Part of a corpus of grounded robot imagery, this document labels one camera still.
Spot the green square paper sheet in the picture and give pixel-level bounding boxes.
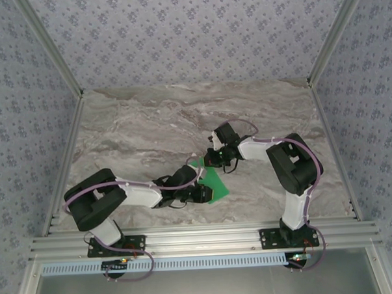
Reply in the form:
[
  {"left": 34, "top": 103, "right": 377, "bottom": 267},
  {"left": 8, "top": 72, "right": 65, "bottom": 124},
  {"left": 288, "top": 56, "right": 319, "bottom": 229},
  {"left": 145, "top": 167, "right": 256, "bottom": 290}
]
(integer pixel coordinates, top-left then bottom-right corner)
[{"left": 187, "top": 155, "right": 230, "bottom": 207}]

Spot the grey metal panel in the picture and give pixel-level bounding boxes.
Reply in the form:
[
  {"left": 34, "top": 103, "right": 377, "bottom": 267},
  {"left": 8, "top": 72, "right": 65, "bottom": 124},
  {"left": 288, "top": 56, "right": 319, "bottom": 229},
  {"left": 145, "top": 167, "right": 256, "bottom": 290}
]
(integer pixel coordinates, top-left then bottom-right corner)
[{"left": 15, "top": 245, "right": 391, "bottom": 294}]

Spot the small black adapter board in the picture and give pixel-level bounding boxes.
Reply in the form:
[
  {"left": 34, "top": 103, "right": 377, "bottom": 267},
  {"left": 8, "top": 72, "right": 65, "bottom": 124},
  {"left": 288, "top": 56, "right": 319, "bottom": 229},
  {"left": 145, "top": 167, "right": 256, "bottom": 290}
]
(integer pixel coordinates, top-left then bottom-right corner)
[
  {"left": 285, "top": 250, "right": 315, "bottom": 268},
  {"left": 101, "top": 259, "right": 128, "bottom": 272}
]

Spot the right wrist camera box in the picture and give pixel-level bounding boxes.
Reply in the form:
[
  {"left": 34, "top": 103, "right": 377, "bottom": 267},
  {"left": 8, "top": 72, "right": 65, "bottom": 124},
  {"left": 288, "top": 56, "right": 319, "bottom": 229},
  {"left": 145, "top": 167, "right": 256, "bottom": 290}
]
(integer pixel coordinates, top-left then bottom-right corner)
[{"left": 209, "top": 122, "right": 239, "bottom": 148}]

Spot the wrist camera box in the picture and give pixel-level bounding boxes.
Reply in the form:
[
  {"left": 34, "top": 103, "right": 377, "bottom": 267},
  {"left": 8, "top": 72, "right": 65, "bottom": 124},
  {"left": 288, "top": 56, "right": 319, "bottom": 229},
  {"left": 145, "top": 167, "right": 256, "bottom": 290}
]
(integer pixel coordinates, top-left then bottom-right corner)
[
  {"left": 209, "top": 122, "right": 239, "bottom": 148},
  {"left": 172, "top": 161, "right": 207, "bottom": 190}
]

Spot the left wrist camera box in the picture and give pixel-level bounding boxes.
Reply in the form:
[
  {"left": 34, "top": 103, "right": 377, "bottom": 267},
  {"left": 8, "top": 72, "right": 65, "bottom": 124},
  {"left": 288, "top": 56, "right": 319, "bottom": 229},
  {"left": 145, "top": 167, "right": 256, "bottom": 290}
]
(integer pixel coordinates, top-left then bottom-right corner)
[{"left": 172, "top": 161, "right": 207, "bottom": 190}]

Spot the wide aluminium mounting rail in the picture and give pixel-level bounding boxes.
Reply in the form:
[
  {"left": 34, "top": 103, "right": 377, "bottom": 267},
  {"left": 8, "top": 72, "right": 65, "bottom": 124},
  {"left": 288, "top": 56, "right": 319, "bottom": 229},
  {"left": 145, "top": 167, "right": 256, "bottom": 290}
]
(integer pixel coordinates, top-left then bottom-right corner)
[{"left": 27, "top": 216, "right": 383, "bottom": 262}]

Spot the slotted grey cable duct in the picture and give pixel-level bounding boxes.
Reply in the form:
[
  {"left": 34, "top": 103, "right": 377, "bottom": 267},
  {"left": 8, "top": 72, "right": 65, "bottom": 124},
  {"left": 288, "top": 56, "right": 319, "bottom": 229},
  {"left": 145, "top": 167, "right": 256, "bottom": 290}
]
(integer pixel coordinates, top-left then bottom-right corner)
[{"left": 40, "top": 252, "right": 289, "bottom": 278}]

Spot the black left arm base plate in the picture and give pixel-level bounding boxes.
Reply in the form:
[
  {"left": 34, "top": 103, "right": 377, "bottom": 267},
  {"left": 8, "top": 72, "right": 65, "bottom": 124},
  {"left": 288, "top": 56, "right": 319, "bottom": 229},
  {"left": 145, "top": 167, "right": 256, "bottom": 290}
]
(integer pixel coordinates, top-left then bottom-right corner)
[{"left": 86, "top": 235, "right": 147, "bottom": 258}]

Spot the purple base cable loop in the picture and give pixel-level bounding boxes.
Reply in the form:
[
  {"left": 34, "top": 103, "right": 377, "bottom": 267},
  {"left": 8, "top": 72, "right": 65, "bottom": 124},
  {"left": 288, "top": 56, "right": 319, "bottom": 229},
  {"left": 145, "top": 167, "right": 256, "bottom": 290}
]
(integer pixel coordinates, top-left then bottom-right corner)
[
  {"left": 289, "top": 230, "right": 329, "bottom": 273},
  {"left": 104, "top": 243, "right": 156, "bottom": 284}
]

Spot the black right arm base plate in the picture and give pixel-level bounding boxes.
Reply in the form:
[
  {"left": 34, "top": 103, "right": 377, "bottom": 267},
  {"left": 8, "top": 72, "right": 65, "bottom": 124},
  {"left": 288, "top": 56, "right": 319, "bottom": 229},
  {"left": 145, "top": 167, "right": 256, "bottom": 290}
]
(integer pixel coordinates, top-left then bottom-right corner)
[{"left": 257, "top": 226, "right": 320, "bottom": 251}]

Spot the aluminium table side rail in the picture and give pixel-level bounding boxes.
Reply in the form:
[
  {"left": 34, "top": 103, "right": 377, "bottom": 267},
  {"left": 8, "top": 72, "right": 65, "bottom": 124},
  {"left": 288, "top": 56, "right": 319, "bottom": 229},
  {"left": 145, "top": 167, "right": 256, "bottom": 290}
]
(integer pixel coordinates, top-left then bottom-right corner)
[
  {"left": 34, "top": 92, "right": 92, "bottom": 238},
  {"left": 308, "top": 81, "right": 365, "bottom": 224}
]

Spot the aluminium frame post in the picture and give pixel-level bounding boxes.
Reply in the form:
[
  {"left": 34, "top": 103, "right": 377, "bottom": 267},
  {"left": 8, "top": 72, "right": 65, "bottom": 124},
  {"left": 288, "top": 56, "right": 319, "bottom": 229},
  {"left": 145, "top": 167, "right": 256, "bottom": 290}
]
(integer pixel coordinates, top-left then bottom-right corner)
[
  {"left": 13, "top": 0, "right": 85, "bottom": 101},
  {"left": 302, "top": 0, "right": 375, "bottom": 88}
]

